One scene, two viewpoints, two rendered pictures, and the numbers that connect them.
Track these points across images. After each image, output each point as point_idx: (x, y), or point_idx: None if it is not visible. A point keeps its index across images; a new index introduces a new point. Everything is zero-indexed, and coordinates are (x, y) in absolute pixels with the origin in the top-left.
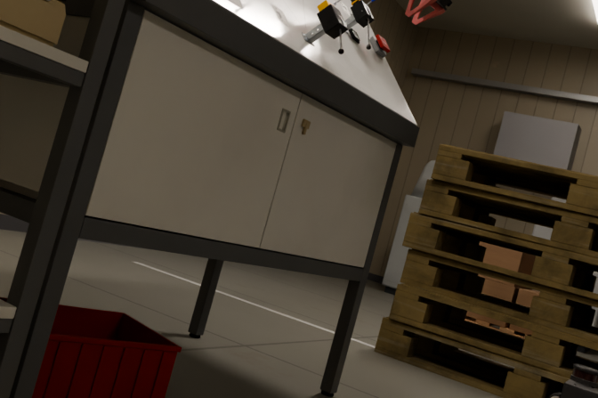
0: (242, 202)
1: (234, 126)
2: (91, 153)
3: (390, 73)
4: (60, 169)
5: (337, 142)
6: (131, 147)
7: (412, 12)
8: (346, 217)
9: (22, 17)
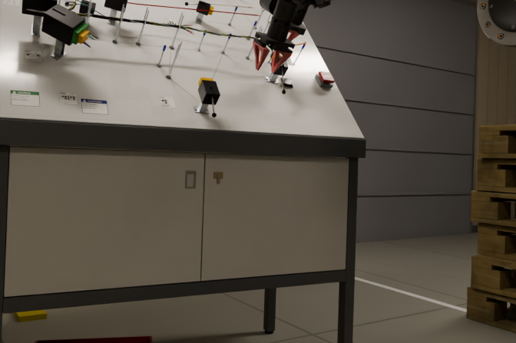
0: (166, 251)
1: (134, 199)
2: None
3: (338, 99)
4: None
5: (266, 178)
6: (31, 241)
7: (258, 65)
8: (303, 233)
9: None
